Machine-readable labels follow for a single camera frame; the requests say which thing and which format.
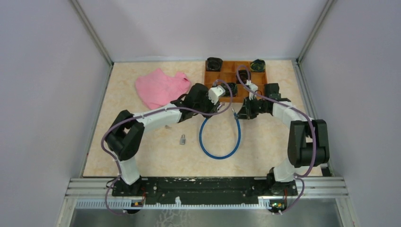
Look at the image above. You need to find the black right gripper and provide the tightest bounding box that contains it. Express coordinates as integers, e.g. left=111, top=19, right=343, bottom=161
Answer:
left=235, top=96, right=268, bottom=120

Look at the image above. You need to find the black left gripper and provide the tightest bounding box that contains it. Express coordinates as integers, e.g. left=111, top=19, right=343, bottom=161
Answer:
left=194, top=92, right=220, bottom=120

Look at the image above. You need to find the blue ethernet cable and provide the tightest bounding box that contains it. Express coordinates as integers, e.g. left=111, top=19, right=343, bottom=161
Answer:
left=199, top=108, right=242, bottom=160

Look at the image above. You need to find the grey combination lock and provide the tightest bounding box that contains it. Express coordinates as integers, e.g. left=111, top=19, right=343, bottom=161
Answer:
left=179, top=134, right=186, bottom=145

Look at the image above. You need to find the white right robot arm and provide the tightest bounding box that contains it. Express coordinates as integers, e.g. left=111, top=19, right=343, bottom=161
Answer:
left=237, top=80, right=330, bottom=195

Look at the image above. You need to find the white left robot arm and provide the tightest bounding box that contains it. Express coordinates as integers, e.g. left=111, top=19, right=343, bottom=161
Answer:
left=101, top=83, right=232, bottom=196

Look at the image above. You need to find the wooden compartment tray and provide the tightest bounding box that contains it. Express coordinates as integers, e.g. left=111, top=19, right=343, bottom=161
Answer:
left=204, top=61, right=268, bottom=103

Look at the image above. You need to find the pink cloth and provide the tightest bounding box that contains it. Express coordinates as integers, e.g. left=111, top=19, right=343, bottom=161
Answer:
left=135, top=68, right=192, bottom=110

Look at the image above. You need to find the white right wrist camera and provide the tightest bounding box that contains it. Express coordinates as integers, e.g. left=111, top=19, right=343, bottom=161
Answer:
left=245, top=80, right=258, bottom=100

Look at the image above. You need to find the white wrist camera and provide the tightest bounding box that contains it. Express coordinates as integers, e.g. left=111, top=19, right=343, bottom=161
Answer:
left=245, top=80, right=258, bottom=100
left=208, top=85, right=226, bottom=105

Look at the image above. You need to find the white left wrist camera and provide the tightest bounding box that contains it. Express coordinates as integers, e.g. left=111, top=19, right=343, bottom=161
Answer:
left=208, top=85, right=226, bottom=105

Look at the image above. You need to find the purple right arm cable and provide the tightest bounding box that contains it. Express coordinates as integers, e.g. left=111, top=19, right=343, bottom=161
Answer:
left=235, top=65, right=318, bottom=215

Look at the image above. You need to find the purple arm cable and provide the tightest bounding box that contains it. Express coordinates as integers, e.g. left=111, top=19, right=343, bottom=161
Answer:
left=235, top=65, right=318, bottom=215
left=100, top=79, right=234, bottom=217

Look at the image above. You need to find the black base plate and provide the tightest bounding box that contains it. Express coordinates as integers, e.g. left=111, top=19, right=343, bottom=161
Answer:
left=111, top=173, right=298, bottom=205

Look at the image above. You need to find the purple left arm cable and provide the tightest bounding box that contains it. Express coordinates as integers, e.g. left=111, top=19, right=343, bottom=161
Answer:
left=100, top=79, right=234, bottom=217

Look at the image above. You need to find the grey slotted cable duct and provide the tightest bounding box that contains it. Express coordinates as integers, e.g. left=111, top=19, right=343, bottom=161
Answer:
left=76, top=196, right=284, bottom=210

